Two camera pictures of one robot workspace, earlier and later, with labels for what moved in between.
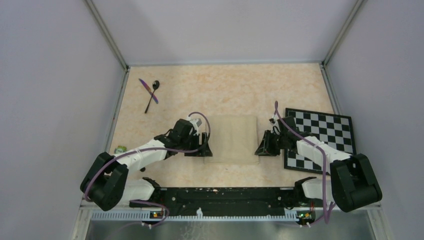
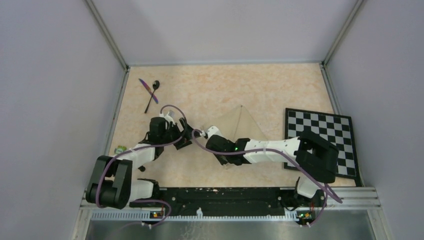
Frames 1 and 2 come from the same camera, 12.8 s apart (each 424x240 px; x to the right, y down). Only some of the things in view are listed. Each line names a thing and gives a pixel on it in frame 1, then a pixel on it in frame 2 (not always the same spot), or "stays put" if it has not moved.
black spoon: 155,85 stays put
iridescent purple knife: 146,86 stays put
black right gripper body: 278,143 → 223,159
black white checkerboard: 335,130 stays put
